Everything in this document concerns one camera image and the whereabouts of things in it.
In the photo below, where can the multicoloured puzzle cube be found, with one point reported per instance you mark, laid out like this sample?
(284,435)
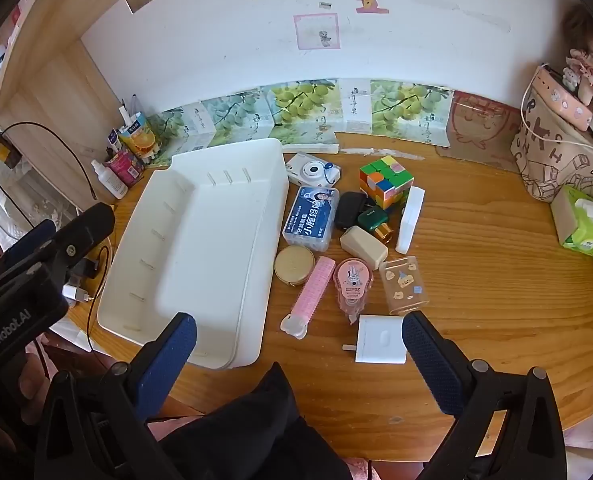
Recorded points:
(384,182)

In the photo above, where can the printed canvas tote bag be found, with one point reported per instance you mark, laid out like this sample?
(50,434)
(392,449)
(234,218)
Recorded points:
(541,160)

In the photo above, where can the wooden shelf unit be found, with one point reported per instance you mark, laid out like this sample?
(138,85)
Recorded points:
(66,100)

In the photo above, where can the white lace cloth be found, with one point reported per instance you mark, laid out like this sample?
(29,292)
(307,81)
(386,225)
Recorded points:
(21,200)

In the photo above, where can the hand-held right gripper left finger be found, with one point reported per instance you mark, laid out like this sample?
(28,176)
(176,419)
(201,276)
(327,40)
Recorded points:
(169,360)

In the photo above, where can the black plug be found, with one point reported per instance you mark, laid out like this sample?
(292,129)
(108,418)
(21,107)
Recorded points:
(84,269)

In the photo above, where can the blue floss pick box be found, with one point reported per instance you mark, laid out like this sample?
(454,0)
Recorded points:
(311,220)

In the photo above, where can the pink hair comb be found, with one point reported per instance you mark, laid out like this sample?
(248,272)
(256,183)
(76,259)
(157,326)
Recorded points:
(316,285)

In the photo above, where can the blue and white tube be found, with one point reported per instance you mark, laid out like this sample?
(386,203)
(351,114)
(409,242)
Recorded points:
(114,141)

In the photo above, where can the clear box with stickers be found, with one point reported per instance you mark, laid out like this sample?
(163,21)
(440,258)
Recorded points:
(404,285)

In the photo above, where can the pink can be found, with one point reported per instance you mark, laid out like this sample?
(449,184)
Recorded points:
(126,167)

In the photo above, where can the white charger plug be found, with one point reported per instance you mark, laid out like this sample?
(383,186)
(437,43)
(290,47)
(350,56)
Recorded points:
(381,340)

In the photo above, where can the white rectangular block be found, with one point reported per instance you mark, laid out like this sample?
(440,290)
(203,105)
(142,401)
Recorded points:
(410,220)

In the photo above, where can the brown cardboard sheet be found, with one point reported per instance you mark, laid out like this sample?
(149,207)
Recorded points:
(476,125)

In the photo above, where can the white spray bottle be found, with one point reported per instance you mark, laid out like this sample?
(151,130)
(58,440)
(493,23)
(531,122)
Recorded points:
(111,182)

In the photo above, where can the white plastic tray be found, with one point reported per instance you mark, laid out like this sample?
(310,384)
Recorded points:
(201,260)

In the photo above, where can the orange juice carton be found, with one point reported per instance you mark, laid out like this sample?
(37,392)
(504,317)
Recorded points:
(139,140)

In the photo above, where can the pink correction tape dispenser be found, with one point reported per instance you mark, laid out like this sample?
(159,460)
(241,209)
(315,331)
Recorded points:
(351,285)

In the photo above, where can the person's black clothing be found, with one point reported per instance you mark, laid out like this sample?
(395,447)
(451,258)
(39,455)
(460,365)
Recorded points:
(256,435)

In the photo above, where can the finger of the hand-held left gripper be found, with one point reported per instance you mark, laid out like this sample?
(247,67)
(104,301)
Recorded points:
(31,240)
(84,227)

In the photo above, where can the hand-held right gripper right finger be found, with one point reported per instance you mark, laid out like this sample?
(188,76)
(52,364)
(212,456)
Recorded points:
(431,360)

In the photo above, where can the gold round tin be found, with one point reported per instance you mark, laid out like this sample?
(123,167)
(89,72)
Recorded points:
(295,265)

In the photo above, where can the green and gold bottle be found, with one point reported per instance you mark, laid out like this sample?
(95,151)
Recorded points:
(374,219)

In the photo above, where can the pink square wall sticker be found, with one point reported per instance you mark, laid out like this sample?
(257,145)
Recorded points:
(316,30)

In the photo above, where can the person's left hand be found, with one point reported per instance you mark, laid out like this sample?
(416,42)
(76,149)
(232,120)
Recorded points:
(29,385)

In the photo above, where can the green tissue pack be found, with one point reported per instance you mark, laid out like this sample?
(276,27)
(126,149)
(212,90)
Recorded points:
(583,235)

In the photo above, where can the yellow and black device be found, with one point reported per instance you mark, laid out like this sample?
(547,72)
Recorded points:
(5,151)

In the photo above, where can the grape pattern tissue boxes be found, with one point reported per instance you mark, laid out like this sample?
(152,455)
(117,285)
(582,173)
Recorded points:
(296,105)

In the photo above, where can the white toy camera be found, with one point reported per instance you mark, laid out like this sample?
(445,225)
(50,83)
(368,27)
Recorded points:
(306,170)

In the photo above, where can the pink pencil case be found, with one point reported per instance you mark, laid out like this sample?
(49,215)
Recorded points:
(561,100)

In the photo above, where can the black earbuds case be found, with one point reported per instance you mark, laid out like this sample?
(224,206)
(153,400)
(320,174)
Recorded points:
(349,210)

